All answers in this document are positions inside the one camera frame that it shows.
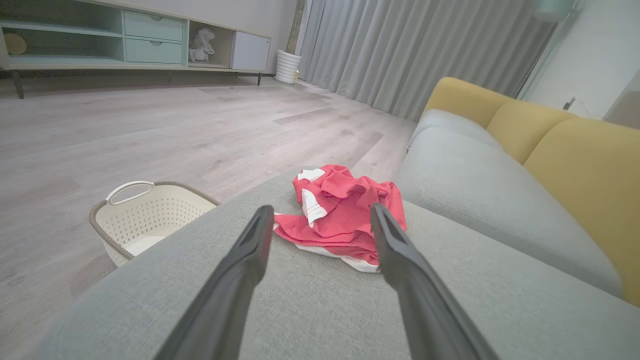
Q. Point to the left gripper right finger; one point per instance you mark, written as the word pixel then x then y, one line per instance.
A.
pixel 425 310

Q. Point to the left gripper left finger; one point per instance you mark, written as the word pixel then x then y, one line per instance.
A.
pixel 230 295

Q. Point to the red and white jersey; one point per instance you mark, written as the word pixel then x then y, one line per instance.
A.
pixel 340 220

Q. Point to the grey and yellow sofa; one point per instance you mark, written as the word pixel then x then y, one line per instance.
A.
pixel 320 310

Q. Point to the cream perforated laundry basket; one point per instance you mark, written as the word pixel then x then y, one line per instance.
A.
pixel 150 220

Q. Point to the grey sofa seat cushion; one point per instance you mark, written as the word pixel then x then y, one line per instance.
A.
pixel 490 200
pixel 450 122

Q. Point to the yellow sofa back cushion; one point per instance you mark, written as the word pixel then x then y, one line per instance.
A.
pixel 462 97
pixel 590 190
pixel 530 127

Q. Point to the white ribbed plant pot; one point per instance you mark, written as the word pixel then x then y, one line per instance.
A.
pixel 287 67

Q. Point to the white plush toy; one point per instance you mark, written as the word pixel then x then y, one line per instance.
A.
pixel 202 45

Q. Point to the grey pleated curtain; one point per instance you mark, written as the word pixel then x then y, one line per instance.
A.
pixel 410 50

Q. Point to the pale green TV cabinet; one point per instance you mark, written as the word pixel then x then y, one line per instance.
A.
pixel 150 37

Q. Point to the plant trunk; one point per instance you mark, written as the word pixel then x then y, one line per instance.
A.
pixel 296 25

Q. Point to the round yellowish ornament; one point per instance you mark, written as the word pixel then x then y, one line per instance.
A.
pixel 15 44

